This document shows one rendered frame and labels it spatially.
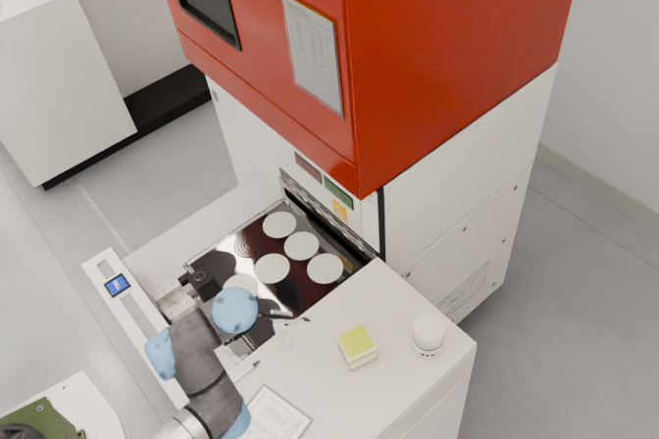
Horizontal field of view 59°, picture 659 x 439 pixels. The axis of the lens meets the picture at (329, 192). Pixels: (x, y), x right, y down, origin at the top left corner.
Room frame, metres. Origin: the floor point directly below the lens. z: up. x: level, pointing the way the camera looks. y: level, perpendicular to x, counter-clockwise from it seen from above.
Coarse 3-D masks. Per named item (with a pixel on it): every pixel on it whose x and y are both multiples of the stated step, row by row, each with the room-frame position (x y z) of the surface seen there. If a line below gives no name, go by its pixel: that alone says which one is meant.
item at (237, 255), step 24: (264, 216) 1.15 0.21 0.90; (240, 240) 1.07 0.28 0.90; (264, 240) 1.06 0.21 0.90; (192, 264) 1.01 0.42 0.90; (216, 264) 1.00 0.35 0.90; (240, 264) 0.98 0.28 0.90; (264, 288) 0.89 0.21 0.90; (288, 288) 0.88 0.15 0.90; (312, 288) 0.87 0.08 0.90; (264, 312) 0.82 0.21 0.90; (264, 336) 0.74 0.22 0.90
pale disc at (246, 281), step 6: (234, 276) 0.94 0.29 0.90; (240, 276) 0.94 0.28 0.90; (246, 276) 0.94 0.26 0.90; (252, 276) 0.93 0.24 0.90; (228, 282) 0.93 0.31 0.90; (234, 282) 0.92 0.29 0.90; (240, 282) 0.92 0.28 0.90; (246, 282) 0.92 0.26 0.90; (252, 282) 0.91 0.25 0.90; (246, 288) 0.90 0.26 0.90; (252, 288) 0.90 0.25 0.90; (252, 294) 0.88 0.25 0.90
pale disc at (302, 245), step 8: (304, 232) 1.07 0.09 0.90; (288, 240) 1.04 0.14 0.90; (296, 240) 1.04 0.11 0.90; (304, 240) 1.04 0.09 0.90; (312, 240) 1.03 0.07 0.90; (288, 248) 1.02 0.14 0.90; (296, 248) 1.01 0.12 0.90; (304, 248) 1.01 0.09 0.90; (312, 248) 1.01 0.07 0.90; (288, 256) 0.99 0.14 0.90; (296, 256) 0.99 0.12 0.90; (304, 256) 0.98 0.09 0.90
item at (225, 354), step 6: (180, 294) 0.92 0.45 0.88; (186, 294) 0.92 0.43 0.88; (174, 300) 0.90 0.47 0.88; (180, 300) 0.90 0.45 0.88; (162, 306) 0.89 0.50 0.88; (168, 306) 0.89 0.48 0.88; (162, 312) 0.88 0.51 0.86; (222, 348) 0.74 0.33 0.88; (228, 348) 0.74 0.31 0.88; (216, 354) 0.72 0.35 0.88; (222, 354) 0.72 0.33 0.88; (228, 354) 0.72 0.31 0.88; (222, 360) 0.70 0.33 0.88; (228, 360) 0.70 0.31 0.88
